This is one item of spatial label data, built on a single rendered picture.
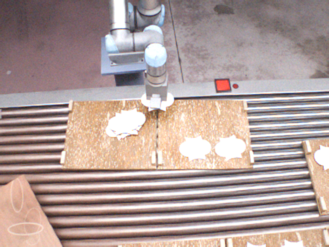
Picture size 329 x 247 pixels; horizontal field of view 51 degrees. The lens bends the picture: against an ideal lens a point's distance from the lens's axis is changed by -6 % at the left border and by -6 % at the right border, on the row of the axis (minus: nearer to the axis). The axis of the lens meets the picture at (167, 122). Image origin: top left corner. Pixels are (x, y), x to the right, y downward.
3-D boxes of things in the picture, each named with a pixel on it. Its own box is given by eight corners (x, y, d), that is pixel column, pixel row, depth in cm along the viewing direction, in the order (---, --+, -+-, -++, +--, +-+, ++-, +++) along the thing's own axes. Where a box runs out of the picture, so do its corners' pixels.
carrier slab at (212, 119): (158, 102, 172) (158, 99, 171) (244, 102, 172) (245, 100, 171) (157, 170, 154) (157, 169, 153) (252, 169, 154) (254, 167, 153)
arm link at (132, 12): (111, 21, 183) (108, 0, 172) (137, 19, 184) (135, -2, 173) (110, 36, 177) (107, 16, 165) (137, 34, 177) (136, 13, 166)
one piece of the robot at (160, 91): (141, 89, 135) (143, 113, 149) (165, 91, 135) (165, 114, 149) (145, 64, 141) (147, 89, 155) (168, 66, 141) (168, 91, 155)
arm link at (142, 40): (133, 24, 137) (134, 45, 131) (162, 23, 138) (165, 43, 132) (134, 39, 144) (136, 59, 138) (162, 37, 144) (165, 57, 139)
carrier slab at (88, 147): (71, 102, 172) (70, 100, 171) (156, 101, 173) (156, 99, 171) (61, 169, 154) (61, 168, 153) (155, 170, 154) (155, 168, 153)
